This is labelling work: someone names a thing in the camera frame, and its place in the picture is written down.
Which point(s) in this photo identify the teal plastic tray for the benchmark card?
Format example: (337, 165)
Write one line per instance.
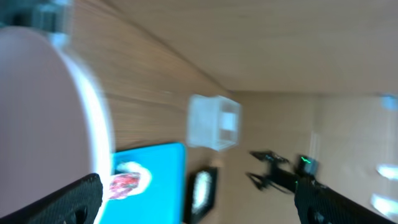
(162, 201)

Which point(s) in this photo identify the black plastic tray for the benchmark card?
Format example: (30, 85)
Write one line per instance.
(195, 218)

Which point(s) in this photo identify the white rice pile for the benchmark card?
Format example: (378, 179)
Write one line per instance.
(201, 191)

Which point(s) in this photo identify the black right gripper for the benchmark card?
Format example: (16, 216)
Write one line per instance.
(276, 175)

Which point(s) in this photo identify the red foil snack wrapper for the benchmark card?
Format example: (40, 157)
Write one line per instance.
(123, 184)

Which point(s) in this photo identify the white round plate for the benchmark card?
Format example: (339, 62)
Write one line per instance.
(55, 125)

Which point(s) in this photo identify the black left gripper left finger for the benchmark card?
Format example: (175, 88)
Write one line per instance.
(76, 203)

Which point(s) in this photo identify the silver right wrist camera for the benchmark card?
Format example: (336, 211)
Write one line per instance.
(306, 166)

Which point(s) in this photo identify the white napkin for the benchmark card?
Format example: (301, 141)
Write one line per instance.
(130, 167)

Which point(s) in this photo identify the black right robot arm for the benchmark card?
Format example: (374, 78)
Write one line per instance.
(289, 167)

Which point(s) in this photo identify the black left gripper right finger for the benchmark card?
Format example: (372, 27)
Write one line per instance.
(321, 204)

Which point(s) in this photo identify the clear plastic bin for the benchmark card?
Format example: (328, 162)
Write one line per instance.
(213, 122)

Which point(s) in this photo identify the grey plastic dish rack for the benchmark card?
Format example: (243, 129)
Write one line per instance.
(51, 18)

